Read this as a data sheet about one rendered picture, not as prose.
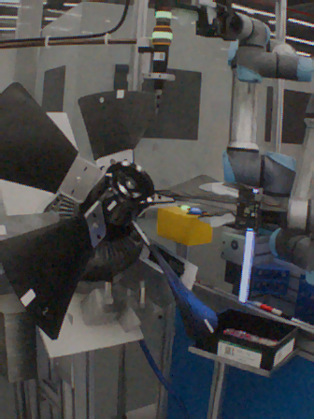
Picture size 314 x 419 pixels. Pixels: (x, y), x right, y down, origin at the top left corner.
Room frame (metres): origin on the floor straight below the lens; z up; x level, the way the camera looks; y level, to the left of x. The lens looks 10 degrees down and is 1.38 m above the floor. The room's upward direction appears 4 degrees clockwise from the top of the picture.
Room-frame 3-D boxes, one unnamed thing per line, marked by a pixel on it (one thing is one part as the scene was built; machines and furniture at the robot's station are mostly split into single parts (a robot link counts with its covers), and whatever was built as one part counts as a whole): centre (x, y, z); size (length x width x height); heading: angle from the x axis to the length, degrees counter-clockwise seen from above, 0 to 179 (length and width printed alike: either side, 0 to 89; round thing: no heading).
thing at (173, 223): (1.66, -0.09, 1.02); 0.16 x 0.10 x 0.11; 38
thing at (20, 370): (1.34, 0.40, 0.73); 0.15 x 0.09 x 0.22; 38
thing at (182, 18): (1.33, -0.03, 1.64); 0.09 x 0.03 x 0.06; 116
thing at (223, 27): (1.37, -0.13, 1.63); 0.12 x 0.08 x 0.09; 138
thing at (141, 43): (1.21, 0.02, 1.50); 0.09 x 0.07 x 0.10; 73
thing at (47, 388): (1.30, 0.25, 0.56); 0.19 x 0.04 x 0.04; 38
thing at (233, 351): (1.20, -0.25, 0.85); 0.22 x 0.17 x 0.07; 54
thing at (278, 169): (1.81, -0.41, 1.20); 0.13 x 0.12 x 0.14; 82
